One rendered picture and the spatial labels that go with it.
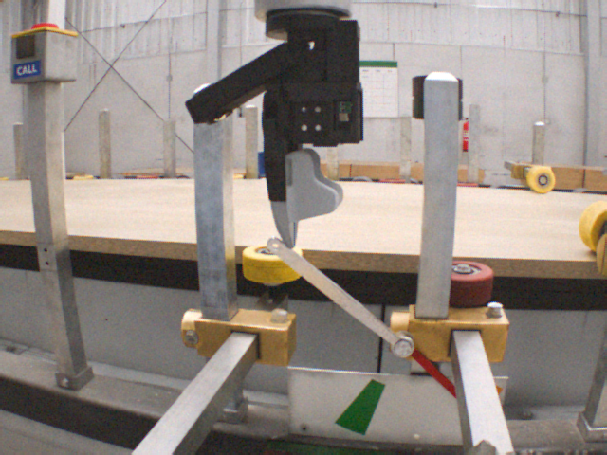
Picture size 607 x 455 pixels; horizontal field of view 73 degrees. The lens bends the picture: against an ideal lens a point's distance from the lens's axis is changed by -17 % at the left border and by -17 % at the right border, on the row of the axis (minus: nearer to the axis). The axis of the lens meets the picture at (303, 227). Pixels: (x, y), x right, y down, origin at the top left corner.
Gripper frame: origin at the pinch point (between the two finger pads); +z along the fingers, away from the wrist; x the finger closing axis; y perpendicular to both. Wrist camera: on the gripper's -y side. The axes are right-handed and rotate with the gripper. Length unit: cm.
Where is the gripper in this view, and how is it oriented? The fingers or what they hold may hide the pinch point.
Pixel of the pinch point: (283, 233)
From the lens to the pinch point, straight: 46.2
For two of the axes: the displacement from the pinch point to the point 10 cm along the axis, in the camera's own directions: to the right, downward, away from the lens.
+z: 0.1, 9.8, 2.1
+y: 9.8, 0.4, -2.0
